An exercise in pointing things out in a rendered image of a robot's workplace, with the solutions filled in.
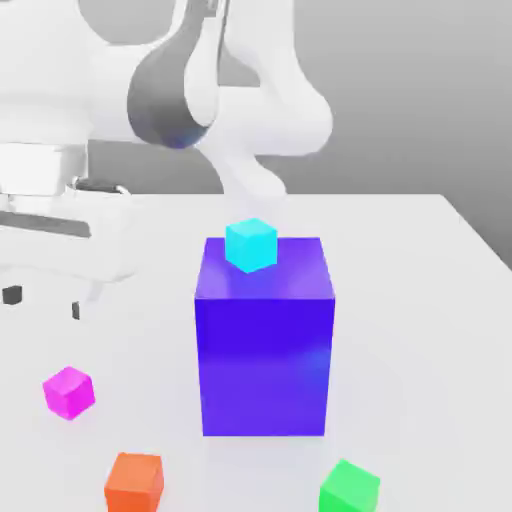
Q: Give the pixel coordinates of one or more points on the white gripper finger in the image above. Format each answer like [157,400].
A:
[92,291]
[12,295]

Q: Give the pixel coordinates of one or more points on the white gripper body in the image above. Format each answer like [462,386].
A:
[108,240]

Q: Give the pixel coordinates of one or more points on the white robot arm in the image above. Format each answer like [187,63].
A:
[264,120]

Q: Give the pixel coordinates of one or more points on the small magenta cube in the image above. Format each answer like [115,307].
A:
[68,394]

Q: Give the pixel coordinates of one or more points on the small cyan cube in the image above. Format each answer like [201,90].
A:
[251,244]

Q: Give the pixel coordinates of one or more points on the small orange cube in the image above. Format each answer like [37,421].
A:
[134,482]

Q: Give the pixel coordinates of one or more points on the small green cube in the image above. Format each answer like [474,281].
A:
[348,488]

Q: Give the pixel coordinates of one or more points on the large purple box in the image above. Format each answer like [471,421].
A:
[264,360]

